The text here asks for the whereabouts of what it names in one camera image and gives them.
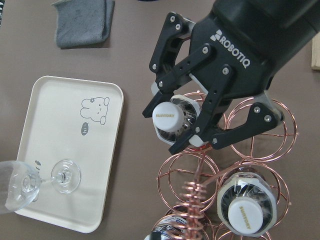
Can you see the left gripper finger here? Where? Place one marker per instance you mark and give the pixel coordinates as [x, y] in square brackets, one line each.
[184, 48]

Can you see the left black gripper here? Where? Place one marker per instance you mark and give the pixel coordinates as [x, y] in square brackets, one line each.
[251, 40]

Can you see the tea bottle white cap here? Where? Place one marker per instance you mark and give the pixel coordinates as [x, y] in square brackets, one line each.
[174, 117]

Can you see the grey folded cloth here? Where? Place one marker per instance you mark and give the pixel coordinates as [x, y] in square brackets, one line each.
[82, 23]

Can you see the cream serving tray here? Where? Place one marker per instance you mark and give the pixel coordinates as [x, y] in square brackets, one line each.
[76, 120]

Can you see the wine glass on tray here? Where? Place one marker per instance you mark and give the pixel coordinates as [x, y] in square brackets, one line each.
[20, 182]

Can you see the copper wire bottle basket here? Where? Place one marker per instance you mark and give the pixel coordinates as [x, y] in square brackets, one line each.
[188, 182]

